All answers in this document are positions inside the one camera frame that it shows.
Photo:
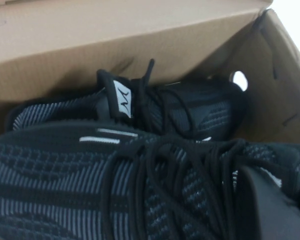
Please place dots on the black knit sneaker white tag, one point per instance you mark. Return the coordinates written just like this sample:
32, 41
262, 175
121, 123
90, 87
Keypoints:
190, 107

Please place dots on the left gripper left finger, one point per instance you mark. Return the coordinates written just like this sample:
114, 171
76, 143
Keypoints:
270, 210

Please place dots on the brown cardboard shoe box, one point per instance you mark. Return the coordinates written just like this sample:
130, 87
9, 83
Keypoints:
90, 45

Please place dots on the black knit sneaker foam stuffed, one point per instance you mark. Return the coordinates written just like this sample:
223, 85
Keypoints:
65, 180

